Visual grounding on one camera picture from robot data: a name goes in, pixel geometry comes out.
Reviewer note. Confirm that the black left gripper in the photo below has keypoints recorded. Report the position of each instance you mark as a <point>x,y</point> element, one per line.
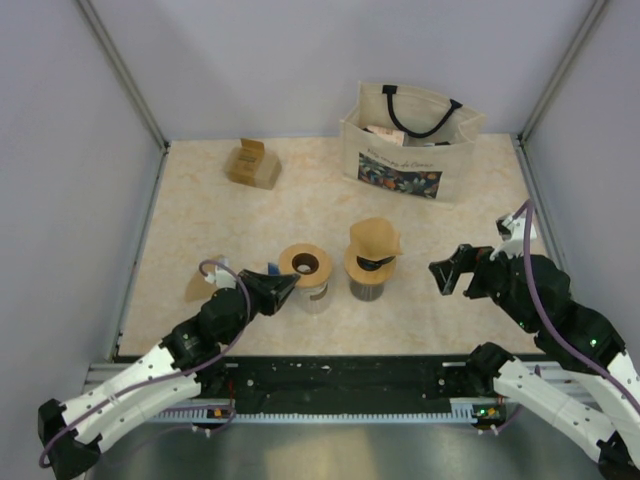
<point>273,290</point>

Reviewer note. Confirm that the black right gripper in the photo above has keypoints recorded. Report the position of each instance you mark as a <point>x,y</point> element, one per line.
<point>466,258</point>

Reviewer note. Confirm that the blue glass dripper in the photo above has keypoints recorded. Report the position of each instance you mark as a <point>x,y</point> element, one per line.
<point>273,269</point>
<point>373,265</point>

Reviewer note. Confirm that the clear glass beaker wooden collar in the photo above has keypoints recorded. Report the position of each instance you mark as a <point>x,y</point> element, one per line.
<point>314,300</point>

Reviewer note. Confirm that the wooden ring stand front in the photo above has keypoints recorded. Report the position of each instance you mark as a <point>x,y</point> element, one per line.
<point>310,262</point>

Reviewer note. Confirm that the wooden dripper ring stand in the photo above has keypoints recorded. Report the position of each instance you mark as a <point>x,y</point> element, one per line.
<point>365,277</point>

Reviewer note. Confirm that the brown paper coffee filter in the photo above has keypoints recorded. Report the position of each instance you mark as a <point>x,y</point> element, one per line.
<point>375,239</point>

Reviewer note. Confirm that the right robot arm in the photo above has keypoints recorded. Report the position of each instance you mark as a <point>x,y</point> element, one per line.
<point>535,294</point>

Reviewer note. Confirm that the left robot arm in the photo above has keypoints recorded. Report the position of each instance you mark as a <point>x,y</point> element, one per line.
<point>186,362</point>

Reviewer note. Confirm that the brown paper filter stack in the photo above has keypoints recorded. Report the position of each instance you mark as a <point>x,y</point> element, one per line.
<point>198,287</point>

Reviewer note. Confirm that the smoked glass carafe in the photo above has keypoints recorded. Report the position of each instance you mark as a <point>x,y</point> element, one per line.
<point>366,293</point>

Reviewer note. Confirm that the brown cardboard box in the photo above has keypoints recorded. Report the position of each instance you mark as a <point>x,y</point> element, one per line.
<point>251,164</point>

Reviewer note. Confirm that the cream canvas tote bag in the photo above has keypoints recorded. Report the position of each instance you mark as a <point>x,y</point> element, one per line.
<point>409,140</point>

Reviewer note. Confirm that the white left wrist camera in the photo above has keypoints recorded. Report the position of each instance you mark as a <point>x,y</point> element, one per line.
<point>218,273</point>

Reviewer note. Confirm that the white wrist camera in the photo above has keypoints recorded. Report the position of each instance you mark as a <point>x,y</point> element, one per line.
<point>218,273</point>
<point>512,232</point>

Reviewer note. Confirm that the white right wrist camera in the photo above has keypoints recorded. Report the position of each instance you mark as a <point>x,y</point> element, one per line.
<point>512,232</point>

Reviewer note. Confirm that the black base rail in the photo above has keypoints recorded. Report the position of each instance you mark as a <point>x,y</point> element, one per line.
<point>341,385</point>

